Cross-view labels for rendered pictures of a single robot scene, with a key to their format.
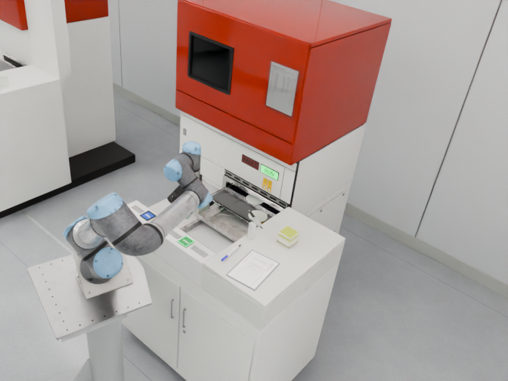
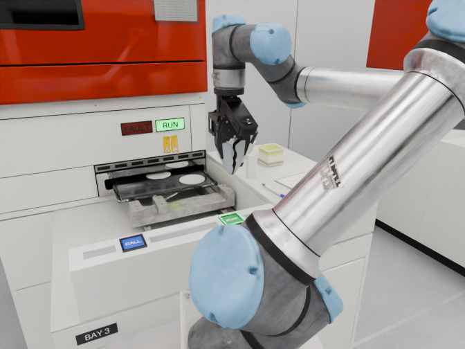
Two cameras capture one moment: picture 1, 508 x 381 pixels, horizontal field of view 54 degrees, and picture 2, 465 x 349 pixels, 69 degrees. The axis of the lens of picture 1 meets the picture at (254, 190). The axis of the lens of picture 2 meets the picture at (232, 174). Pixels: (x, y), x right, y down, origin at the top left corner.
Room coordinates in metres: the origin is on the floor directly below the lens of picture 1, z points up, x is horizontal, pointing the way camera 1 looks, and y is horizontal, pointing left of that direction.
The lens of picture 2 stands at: (1.36, 0.98, 1.41)
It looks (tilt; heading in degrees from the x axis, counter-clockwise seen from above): 22 degrees down; 298
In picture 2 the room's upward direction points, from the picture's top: straight up
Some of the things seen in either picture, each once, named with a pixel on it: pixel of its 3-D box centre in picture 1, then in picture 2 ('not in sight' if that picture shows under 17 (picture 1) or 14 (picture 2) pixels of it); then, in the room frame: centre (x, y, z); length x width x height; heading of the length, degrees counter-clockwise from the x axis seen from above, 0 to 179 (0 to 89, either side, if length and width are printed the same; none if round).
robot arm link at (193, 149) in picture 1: (190, 156); (230, 42); (1.75, 0.27, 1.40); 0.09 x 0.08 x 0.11; 158
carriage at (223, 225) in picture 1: (224, 225); (183, 208); (2.02, 0.13, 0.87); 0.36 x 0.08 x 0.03; 54
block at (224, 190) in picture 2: not in sight; (225, 191); (1.92, 0.00, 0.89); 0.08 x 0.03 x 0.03; 144
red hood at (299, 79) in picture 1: (279, 65); (77, 10); (2.62, -0.05, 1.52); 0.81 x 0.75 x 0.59; 54
